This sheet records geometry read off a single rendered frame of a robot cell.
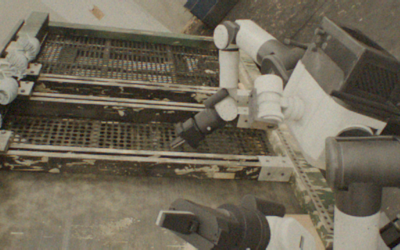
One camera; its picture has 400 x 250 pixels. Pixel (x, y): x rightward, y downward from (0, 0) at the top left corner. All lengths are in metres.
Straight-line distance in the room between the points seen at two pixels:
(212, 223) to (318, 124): 0.40
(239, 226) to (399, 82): 0.48
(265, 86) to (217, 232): 0.44
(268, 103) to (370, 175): 0.27
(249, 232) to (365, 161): 0.26
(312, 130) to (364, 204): 0.20
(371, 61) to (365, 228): 0.33
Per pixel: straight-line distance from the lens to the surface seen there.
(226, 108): 1.37
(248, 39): 1.22
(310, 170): 1.55
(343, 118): 0.85
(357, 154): 0.77
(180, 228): 0.59
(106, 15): 4.80
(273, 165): 1.46
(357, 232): 0.85
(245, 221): 0.64
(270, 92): 0.91
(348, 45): 0.88
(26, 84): 1.71
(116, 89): 1.79
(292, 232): 0.72
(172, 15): 6.32
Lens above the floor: 1.93
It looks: 27 degrees down
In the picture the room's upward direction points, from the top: 55 degrees counter-clockwise
